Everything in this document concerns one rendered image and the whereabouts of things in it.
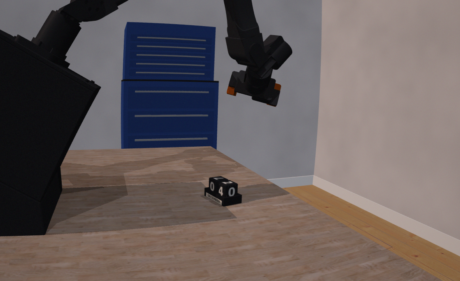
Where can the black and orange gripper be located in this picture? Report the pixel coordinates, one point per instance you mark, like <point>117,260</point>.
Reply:
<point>269,95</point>

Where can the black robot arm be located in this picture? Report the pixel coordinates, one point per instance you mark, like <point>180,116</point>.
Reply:
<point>244,42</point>

